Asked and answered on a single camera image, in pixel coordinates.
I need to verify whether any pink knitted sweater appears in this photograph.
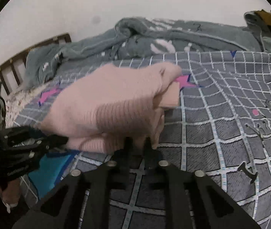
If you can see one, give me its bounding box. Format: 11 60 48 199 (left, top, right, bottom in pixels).
39 62 182 154

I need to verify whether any floral white bedsheet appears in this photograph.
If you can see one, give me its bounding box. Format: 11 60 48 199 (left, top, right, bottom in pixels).
5 82 50 128

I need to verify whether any dark wooden headboard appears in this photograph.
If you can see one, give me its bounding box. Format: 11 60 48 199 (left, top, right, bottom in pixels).
0 33 71 96

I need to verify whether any grey checked star bedsheet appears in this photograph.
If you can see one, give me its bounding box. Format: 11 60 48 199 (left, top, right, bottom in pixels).
13 50 271 229

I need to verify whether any grey-green floral blanket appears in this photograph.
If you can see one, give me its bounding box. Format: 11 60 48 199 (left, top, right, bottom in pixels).
24 11 271 89

